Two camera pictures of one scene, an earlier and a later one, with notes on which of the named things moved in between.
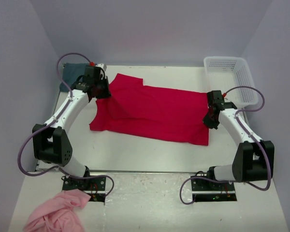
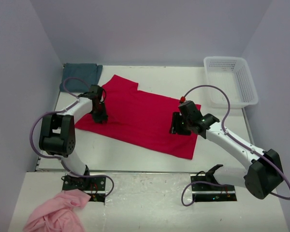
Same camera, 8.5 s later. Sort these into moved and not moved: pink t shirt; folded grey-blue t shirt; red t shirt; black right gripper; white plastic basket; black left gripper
Moved: red t shirt; black left gripper; black right gripper
Not moved: white plastic basket; pink t shirt; folded grey-blue t shirt
